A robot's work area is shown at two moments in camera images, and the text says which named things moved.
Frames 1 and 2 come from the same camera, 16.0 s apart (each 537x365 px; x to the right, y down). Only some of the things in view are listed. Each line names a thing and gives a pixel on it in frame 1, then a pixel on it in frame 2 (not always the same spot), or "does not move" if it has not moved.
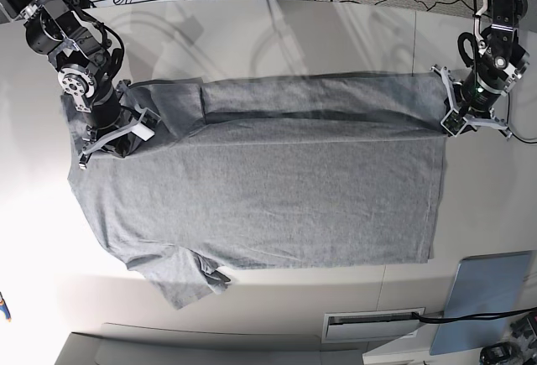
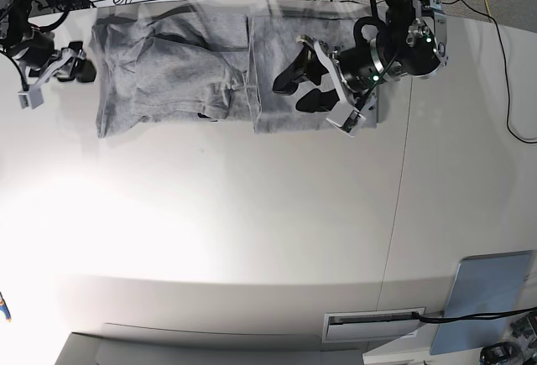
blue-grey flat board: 482,284 does not move
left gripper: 116,122 to 34,96
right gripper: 471,105 to 354,70
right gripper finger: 123,146 to 81,69
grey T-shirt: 272,169 to 212,67
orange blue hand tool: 3,306 does not move
